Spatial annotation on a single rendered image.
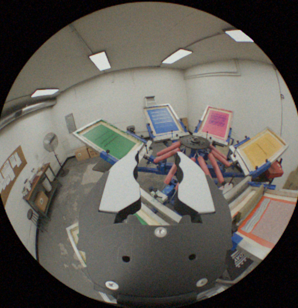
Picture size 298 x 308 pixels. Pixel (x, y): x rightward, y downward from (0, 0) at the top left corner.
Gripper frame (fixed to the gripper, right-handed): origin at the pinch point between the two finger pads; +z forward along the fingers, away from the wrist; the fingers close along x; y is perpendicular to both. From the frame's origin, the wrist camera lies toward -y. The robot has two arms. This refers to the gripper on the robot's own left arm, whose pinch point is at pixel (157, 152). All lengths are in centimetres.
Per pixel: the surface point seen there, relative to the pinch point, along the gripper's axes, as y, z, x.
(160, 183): 166, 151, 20
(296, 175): 20, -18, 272
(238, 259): 64, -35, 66
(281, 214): 22, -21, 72
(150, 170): 76, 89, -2
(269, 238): 25, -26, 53
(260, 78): -118, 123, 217
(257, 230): 31, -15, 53
